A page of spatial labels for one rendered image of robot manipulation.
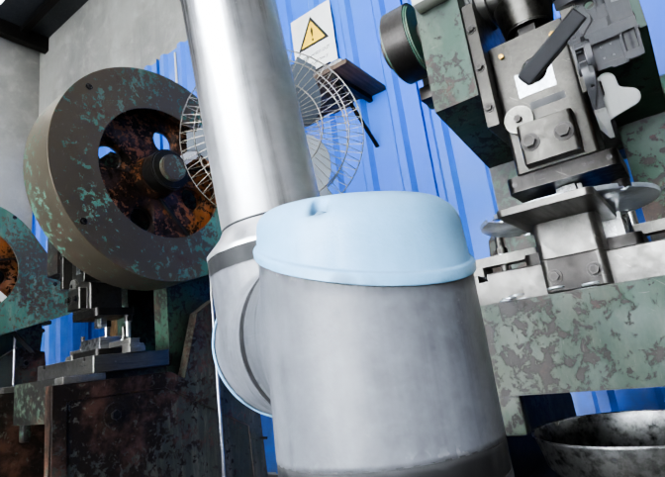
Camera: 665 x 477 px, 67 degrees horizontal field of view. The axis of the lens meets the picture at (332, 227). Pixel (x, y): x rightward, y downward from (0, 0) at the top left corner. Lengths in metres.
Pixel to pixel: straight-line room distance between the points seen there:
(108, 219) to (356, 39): 1.80
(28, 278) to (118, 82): 1.84
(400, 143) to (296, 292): 2.36
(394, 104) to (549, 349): 1.99
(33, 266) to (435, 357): 3.42
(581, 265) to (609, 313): 0.10
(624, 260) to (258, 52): 0.68
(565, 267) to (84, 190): 1.41
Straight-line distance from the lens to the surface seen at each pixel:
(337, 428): 0.23
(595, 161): 1.03
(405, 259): 0.23
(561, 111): 1.02
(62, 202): 1.73
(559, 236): 0.91
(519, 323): 0.85
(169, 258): 1.86
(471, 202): 2.37
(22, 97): 6.26
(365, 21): 3.02
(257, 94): 0.41
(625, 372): 0.83
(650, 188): 0.91
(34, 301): 3.55
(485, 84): 1.08
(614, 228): 1.03
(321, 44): 3.11
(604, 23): 0.83
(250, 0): 0.47
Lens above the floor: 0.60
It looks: 14 degrees up
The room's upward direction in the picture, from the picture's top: 8 degrees counter-clockwise
